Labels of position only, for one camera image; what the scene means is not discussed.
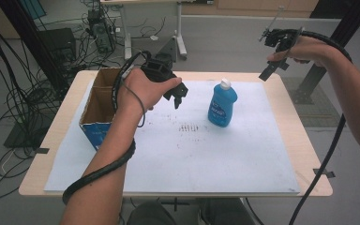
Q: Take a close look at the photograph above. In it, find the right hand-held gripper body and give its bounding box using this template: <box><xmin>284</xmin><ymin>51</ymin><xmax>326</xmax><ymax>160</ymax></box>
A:
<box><xmin>258</xmin><ymin>26</ymin><xmax>305</xmax><ymax>83</ymax></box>

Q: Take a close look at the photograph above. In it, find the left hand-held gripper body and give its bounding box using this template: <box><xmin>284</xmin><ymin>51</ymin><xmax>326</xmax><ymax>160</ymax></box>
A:
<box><xmin>140</xmin><ymin>58</ymin><xmax>189</xmax><ymax>101</ymax></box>

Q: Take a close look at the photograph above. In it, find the blue bottle with white cap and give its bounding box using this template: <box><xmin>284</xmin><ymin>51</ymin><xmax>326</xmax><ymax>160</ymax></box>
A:
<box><xmin>207</xmin><ymin>78</ymin><xmax>239</xmax><ymax>128</ymax></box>

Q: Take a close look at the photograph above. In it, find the blue and brown cardboard box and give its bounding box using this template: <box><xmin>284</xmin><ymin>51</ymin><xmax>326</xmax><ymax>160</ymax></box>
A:
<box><xmin>79</xmin><ymin>67</ymin><xmax>124</xmax><ymax>152</ymax></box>

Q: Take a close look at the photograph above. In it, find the person's left hand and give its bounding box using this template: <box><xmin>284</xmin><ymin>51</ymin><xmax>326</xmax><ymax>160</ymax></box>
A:
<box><xmin>116</xmin><ymin>68</ymin><xmax>183</xmax><ymax>114</ymax></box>

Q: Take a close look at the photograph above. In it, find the thin metal rod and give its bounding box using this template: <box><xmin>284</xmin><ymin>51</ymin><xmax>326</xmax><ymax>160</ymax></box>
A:
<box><xmin>269</xmin><ymin>5</ymin><xmax>286</xmax><ymax>32</ymax></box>

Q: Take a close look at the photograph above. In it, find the black metal stand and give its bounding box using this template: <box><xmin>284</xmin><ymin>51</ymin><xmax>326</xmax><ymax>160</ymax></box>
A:
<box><xmin>292</xmin><ymin>0</ymin><xmax>360</xmax><ymax>105</ymax></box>

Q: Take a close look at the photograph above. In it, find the white mat sheet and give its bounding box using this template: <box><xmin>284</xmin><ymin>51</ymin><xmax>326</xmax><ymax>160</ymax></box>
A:
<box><xmin>43</xmin><ymin>80</ymin><xmax>301</xmax><ymax>195</ymax></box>

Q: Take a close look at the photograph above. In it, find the black computer tower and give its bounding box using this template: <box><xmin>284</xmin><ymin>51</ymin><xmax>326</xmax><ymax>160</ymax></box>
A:
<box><xmin>86</xmin><ymin>8</ymin><xmax>117</xmax><ymax>54</ymax></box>

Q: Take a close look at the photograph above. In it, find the black box case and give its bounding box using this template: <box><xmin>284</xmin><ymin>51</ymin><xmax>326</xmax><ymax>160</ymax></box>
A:
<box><xmin>37</xmin><ymin>27</ymin><xmax>77</xmax><ymax>65</ymax></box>

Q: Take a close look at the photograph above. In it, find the person's left leg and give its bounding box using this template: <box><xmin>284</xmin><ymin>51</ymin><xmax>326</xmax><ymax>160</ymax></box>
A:
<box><xmin>126</xmin><ymin>201</ymin><xmax>177</xmax><ymax>225</ymax></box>

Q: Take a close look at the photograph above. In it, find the person's leg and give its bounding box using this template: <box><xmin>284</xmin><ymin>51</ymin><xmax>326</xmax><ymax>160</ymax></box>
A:
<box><xmin>126</xmin><ymin>201</ymin><xmax>177</xmax><ymax>225</ymax></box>
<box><xmin>199</xmin><ymin>197</ymin><xmax>258</xmax><ymax>225</ymax></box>

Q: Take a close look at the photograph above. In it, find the person's right leg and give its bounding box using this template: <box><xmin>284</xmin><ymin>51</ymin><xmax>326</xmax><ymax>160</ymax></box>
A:
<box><xmin>199</xmin><ymin>197</ymin><xmax>258</xmax><ymax>225</ymax></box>

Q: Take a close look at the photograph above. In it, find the black tape strip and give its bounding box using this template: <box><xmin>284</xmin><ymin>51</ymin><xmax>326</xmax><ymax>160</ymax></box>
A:
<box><xmin>312</xmin><ymin>168</ymin><xmax>337</xmax><ymax>179</ymax></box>
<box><xmin>33</xmin><ymin>146</ymin><xmax>51</xmax><ymax>155</ymax></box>

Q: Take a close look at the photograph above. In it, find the black floor plate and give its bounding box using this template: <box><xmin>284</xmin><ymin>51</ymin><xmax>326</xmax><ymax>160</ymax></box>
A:
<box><xmin>3</xmin><ymin>113</ymin><xmax>55</xmax><ymax>150</ymax></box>

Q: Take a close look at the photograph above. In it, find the black triangular bracket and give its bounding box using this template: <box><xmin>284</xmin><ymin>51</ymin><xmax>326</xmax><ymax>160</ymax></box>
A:
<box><xmin>154</xmin><ymin>35</ymin><xmax>180</xmax><ymax>64</ymax></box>

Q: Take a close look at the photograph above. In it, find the thin black cable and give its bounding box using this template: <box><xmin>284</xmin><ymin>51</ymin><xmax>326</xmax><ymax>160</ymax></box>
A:
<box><xmin>123</xmin><ymin>83</ymin><xmax>147</xmax><ymax>128</ymax></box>

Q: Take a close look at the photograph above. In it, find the white desk frame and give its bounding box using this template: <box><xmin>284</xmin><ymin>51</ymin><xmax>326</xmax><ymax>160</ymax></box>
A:
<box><xmin>100</xmin><ymin>0</ymin><xmax>189</xmax><ymax>61</ymax></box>

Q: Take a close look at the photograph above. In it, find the thick black sleeved cable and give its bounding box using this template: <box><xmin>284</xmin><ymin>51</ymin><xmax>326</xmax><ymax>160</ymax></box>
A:
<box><xmin>288</xmin><ymin>28</ymin><xmax>354</xmax><ymax>225</ymax></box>
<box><xmin>61</xmin><ymin>51</ymin><xmax>153</xmax><ymax>206</ymax></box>

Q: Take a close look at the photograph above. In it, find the black metal post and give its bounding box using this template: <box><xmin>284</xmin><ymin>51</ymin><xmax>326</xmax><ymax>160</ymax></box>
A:
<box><xmin>0</xmin><ymin>0</ymin><xmax>71</xmax><ymax>93</ymax></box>

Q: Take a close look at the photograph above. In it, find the tangle of black floor cables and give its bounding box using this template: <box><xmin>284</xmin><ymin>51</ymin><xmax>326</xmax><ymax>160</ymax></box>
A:
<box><xmin>0</xmin><ymin>0</ymin><xmax>170</xmax><ymax>202</ymax></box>

